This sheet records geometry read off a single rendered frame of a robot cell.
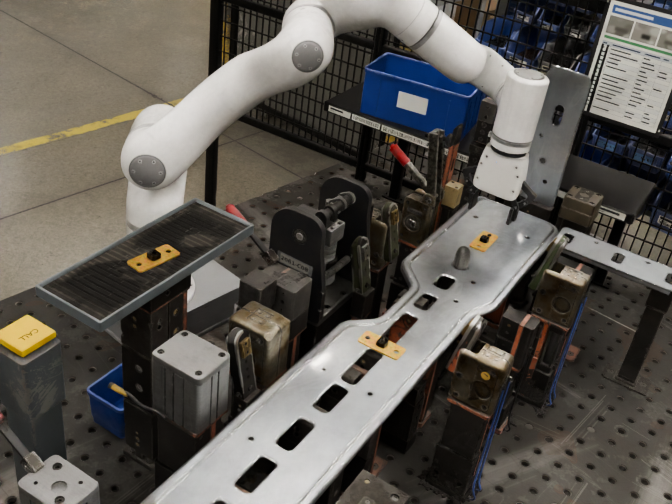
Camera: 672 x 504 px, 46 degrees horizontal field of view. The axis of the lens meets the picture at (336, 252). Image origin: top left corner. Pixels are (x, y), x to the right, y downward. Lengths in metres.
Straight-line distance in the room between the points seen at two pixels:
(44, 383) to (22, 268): 2.15
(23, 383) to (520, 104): 1.03
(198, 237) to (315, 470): 0.45
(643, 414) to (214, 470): 1.10
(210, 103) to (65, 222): 2.13
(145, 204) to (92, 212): 2.00
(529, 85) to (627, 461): 0.82
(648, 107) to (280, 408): 1.29
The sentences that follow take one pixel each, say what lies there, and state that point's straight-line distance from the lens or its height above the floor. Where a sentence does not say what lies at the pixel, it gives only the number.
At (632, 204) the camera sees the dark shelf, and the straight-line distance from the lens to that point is 2.10.
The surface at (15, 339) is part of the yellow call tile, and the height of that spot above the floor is 1.16.
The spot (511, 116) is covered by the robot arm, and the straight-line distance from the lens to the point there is 1.65.
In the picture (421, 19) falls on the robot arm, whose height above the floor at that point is 1.49.
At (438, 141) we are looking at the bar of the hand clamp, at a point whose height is 1.20.
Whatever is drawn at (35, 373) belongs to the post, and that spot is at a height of 1.11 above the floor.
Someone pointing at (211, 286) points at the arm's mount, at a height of 0.79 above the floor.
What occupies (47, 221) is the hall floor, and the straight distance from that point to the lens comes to 3.66.
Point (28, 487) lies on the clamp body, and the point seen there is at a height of 1.06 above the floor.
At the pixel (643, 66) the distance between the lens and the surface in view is 2.17.
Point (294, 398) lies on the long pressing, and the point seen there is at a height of 1.00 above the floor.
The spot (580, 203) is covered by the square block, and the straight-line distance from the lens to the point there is 1.98.
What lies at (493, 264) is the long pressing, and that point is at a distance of 1.75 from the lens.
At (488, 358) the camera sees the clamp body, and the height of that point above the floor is 1.04.
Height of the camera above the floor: 1.93
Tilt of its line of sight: 33 degrees down
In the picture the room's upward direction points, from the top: 8 degrees clockwise
